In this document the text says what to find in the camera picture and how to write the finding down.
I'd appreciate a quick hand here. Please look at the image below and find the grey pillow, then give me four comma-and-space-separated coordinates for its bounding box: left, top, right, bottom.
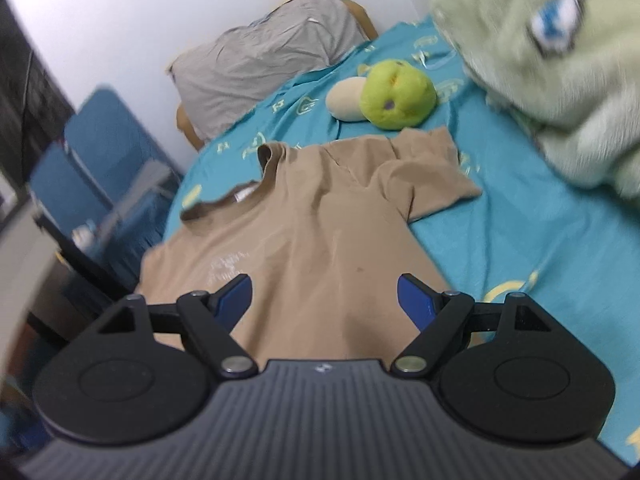
167, 0, 367, 141

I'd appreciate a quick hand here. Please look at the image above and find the cream plush ball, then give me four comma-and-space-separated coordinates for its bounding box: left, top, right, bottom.
326, 77, 371, 123

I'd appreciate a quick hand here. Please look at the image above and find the green round plush toy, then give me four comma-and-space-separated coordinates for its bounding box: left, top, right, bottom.
359, 59, 439, 131

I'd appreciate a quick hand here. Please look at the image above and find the beige t-shirt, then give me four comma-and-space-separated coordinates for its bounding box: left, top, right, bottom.
136, 127, 483, 361

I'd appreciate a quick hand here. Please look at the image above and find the blue folding chair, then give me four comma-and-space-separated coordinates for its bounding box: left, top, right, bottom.
28, 86, 184, 281

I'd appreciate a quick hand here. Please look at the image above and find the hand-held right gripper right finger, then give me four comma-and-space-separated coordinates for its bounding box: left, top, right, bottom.
391, 273, 554, 377

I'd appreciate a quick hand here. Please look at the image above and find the large pale green plush toy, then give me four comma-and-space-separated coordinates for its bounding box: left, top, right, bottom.
430, 0, 640, 199

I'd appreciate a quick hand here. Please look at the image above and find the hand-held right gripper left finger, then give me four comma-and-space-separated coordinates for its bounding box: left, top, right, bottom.
96, 274, 259, 378

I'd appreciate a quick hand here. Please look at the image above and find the teal printed bed sheet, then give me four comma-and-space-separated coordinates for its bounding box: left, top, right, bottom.
163, 15, 640, 471

